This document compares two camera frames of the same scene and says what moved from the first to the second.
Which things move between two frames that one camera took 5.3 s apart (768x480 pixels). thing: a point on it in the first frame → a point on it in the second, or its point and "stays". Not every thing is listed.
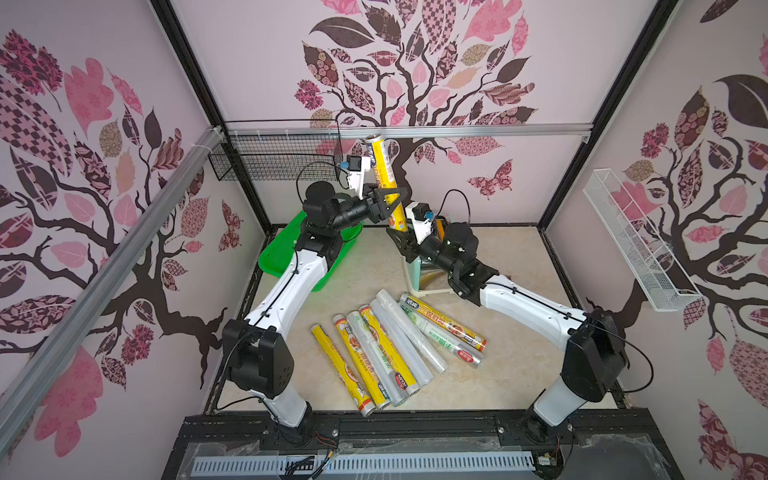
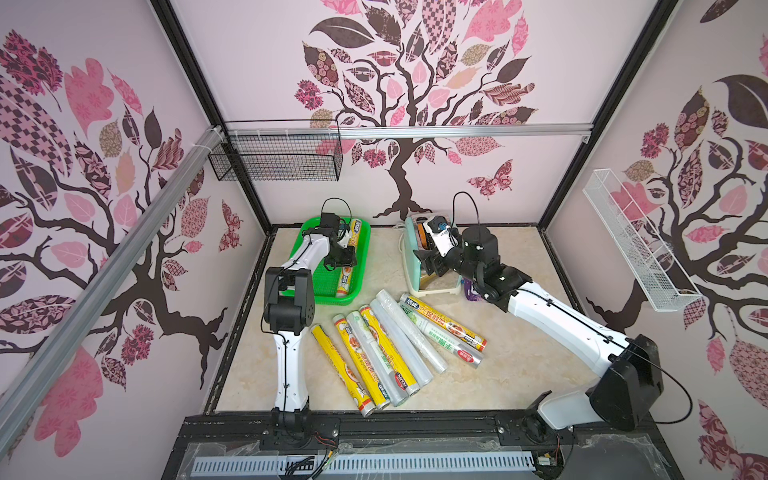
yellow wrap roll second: (357, 352) stays
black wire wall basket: (279, 150) stays
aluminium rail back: (402, 131) stays
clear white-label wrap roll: (382, 366) stays
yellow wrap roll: (351, 382) stays
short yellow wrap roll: (382, 167) → (346, 271)
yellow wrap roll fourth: (387, 347) stays
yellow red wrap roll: (442, 321) stays
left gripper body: (375, 210) → (340, 256)
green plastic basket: (276, 255) → (326, 281)
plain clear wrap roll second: (416, 337) stays
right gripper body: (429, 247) → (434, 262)
